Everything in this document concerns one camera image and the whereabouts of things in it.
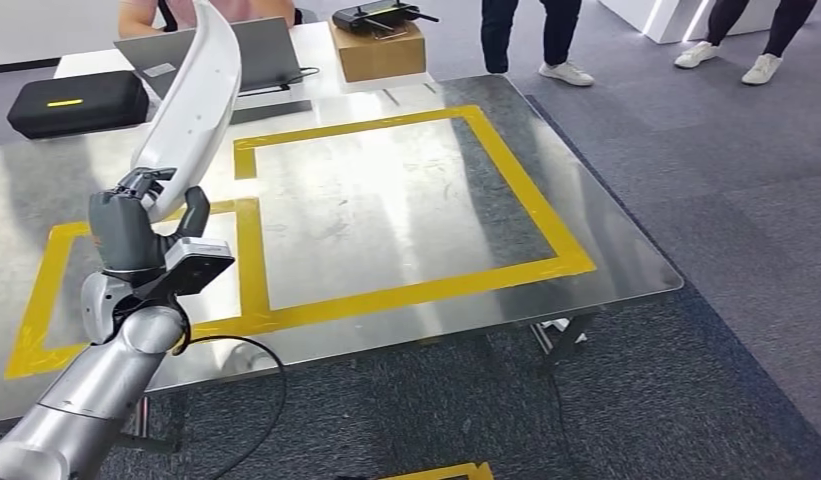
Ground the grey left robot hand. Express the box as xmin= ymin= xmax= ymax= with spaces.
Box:
xmin=87 ymin=166 xmax=211 ymax=274

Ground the white plastic car part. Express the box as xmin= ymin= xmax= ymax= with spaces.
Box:
xmin=129 ymin=0 xmax=244 ymax=225

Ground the steel workbench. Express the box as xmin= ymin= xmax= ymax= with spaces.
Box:
xmin=0 ymin=72 xmax=684 ymax=457

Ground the small yellow tape rectangle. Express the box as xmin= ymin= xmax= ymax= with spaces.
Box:
xmin=4 ymin=197 xmax=273 ymax=381

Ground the black carrying case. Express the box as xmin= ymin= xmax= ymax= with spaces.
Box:
xmin=7 ymin=70 xmax=151 ymax=141

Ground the white table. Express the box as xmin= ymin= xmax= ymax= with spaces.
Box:
xmin=52 ymin=19 xmax=439 ymax=127

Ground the grey laptop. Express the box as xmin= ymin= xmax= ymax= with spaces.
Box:
xmin=113 ymin=16 xmax=305 ymax=101

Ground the person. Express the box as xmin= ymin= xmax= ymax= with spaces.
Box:
xmin=673 ymin=0 xmax=819 ymax=87
xmin=480 ymin=0 xmax=596 ymax=88
xmin=117 ymin=0 xmax=319 ymax=40

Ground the cardboard box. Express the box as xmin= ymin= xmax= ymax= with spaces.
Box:
xmin=328 ymin=21 xmax=429 ymax=85

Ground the black remote controller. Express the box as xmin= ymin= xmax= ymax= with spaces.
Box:
xmin=331 ymin=0 xmax=442 ymax=39

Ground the white display block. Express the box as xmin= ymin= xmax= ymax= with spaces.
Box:
xmin=596 ymin=0 xmax=782 ymax=45

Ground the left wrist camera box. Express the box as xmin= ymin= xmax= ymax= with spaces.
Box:
xmin=134 ymin=238 xmax=236 ymax=299

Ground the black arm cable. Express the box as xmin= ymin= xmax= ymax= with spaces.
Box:
xmin=174 ymin=334 xmax=289 ymax=480

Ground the black floor cable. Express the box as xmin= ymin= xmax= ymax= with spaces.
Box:
xmin=545 ymin=370 xmax=572 ymax=480

